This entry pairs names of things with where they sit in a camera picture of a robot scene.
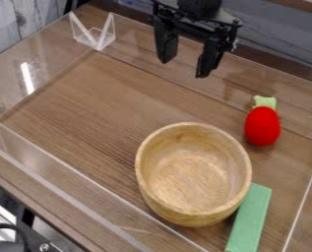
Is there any red plush strawberry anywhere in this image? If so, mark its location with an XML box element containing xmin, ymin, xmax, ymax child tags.
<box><xmin>243</xmin><ymin>95</ymin><xmax>281</xmax><ymax>147</ymax></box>

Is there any green rectangular block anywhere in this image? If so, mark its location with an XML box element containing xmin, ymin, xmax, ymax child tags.
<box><xmin>223</xmin><ymin>183</ymin><xmax>273</xmax><ymax>252</ymax></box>

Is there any clear acrylic corner bracket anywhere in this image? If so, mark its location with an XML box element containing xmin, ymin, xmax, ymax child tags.
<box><xmin>68</xmin><ymin>13</ymin><xmax>116</xmax><ymax>51</ymax></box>

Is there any clear acrylic tray wall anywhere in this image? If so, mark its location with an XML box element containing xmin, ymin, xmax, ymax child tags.
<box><xmin>0</xmin><ymin>123</ymin><xmax>207</xmax><ymax>252</ymax></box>

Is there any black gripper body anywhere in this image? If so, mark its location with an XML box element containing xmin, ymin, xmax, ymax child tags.
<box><xmin>151</xmin><ymin>0</ymin><xmax>242</xmax><ymax>32</ymax></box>

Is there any black table clamp bracket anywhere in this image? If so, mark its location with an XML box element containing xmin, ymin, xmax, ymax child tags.
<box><xmin>16</xmin><ymin>208</ymin><xmax>61</xmax><ymax>252</ymax></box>

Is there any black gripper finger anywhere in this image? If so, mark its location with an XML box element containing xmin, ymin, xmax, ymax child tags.
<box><xmin>154</xmin><ymin>9</ymin><xmax>179</xmax><ymax>64</ymax></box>
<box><xmin>195</xmin><ymin>28</ymin><xmax>236</xmax><ymax>78</ymax></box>

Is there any black cable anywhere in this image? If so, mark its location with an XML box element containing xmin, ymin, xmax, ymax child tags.
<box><xmin>0</xmin><ymin>222</ymin><xmax>24</xmax><ymax>244</ymax></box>

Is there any wooden bowl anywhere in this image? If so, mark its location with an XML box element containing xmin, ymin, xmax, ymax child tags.
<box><xmin>133</xmin><ymin>122</ymin><xmax>253</xmax><ymax>227</ymax></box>

